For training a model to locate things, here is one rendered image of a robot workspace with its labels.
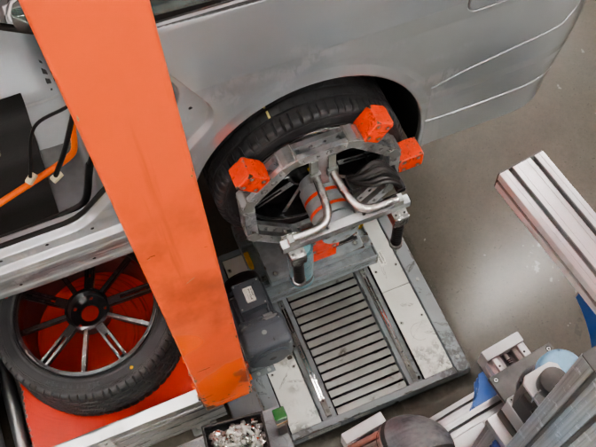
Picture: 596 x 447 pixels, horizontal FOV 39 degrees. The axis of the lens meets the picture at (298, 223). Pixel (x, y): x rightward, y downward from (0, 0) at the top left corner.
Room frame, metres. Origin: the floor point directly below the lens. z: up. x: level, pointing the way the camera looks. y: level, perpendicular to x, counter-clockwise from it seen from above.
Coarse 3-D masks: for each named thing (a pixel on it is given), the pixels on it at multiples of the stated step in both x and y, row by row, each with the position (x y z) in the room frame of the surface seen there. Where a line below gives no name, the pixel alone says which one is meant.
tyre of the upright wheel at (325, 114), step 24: (288, 96) 1.51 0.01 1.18; (312, 96) 1.50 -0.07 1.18; (336, 96) 1.51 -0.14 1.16; (360, 96) 1.54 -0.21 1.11; (384, 96) 1.62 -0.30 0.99; (264, 120) 1.44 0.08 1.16; (288, 120) 1.43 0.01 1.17; (312, 120) 1.43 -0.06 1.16; (336, 120) 1.45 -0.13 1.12; (240, 144) 1.40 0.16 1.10; (264, 144) 1.38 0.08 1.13; (216, 168) 1.39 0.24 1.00; (216, 192) 1.34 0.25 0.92
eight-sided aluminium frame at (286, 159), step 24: (288, 144) 1.38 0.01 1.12; (312, 144) 1.38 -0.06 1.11; (336, 144) 1.37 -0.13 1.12; (360, 144) 1.38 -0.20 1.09; (384, 144) 1.42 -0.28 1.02; (288, 168) 1.31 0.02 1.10; (240, 192) 1.30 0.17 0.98; (264, 192) 1.28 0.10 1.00; (360, 192) 1.44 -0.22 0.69; (384, 192) 1.42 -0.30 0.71; (240, 216) 1.30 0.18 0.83; (264, 240) 1.27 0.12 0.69
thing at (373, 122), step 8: (368, 112) 1.45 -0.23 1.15; (376, 112) 1.45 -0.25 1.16; (384, 112) 1.46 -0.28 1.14; (360, 120) 1.45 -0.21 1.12; (368, 120) 1.43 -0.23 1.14; (376, 120) 1.41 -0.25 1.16; (384, 120) 1.42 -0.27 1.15; (360, 128) 1.43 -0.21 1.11; (368, 128) 1.41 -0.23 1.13; (376, 128) 1.40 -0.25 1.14; (384, 128) 1.41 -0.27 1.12; (368, 136) 1.39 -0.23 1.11; (376, 136) 1.40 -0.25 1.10
